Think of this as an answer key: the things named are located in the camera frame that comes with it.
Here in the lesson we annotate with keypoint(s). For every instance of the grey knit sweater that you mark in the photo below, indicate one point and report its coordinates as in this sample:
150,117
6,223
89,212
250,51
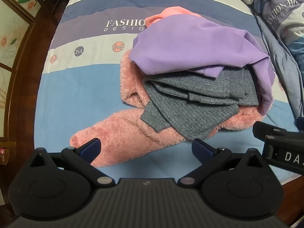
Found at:
190,114

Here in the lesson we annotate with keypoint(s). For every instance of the purple sweatshirt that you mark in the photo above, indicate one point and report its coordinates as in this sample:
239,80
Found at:
180,47

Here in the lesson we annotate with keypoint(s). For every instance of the coral pink fleece garment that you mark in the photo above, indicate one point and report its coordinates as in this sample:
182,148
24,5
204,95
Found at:
175,11

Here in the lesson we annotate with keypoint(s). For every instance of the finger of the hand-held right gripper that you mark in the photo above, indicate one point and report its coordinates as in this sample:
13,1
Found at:
263,128

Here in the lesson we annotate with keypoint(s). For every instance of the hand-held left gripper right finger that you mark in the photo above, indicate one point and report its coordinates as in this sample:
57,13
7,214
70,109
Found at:
201,150

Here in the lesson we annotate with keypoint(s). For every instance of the pink fluffy sweater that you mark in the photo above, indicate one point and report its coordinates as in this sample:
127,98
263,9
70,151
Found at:
123,133

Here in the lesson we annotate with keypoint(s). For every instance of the floral folding screen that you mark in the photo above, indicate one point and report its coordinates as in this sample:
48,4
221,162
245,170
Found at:
11,28

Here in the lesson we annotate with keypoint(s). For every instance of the striped printed duvet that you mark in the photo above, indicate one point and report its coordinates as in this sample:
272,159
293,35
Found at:
280,16

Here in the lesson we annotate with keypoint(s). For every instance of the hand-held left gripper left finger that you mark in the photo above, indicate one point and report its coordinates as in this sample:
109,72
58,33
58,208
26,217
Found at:
91,147

